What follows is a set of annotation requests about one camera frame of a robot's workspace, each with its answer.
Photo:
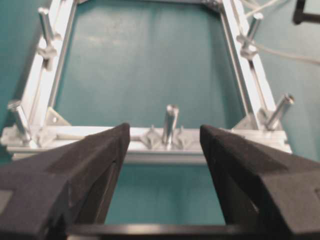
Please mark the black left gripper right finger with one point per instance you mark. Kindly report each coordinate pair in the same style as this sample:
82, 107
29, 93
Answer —
269, 193

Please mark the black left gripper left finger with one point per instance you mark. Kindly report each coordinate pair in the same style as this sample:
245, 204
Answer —
73, 184

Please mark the silver pin left near corner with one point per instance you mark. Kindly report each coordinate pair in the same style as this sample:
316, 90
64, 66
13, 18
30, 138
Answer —
21, 121

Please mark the silver pin corner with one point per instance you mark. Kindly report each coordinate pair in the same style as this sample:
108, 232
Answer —
21, 121
274, 119

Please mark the silver pin near middle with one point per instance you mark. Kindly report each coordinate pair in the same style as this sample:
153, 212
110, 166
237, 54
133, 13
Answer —
170, 122

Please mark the silver pin right far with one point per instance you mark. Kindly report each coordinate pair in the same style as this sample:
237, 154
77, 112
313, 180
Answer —
254, 25

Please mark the silver pin left far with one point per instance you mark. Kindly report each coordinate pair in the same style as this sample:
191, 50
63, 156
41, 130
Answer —
47, 29

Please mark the aluminium extrusion frame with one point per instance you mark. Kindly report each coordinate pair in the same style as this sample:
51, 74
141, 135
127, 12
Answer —
150, 54

